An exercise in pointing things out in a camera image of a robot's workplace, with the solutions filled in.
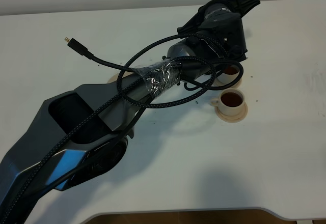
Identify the beige teacup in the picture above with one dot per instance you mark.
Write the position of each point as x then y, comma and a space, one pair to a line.
229, 75
230, 102

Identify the far beige teacup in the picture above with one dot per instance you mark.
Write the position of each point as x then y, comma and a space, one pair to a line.
229, 75

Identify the near beige teacup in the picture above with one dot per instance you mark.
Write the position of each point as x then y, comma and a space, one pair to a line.
230, 102

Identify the near beige cup saucer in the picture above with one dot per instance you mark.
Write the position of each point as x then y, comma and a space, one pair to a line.
233, 119

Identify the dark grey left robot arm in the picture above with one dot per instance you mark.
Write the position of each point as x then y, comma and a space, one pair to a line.
83, 133

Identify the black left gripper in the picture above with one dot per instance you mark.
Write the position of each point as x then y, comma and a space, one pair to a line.
222, 21

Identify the beige round teapot saucer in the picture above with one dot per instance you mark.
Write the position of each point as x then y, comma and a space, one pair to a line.
113, 78

